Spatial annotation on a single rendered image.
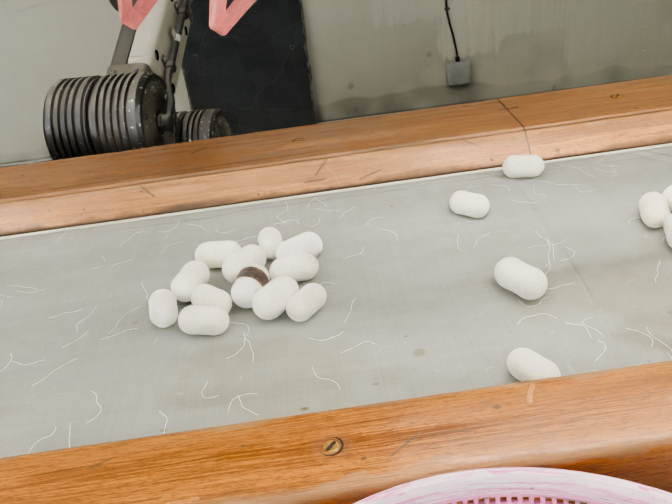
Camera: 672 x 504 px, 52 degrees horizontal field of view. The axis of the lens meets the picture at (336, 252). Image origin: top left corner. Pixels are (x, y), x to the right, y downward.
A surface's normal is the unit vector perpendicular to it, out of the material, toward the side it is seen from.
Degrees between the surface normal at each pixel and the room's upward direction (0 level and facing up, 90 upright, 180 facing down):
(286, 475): 0
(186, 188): 45
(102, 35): 90
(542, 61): 88
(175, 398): 0
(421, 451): 0
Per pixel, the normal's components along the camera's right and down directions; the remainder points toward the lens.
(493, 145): -0.02, -0.25
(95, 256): -0.11, -0.86
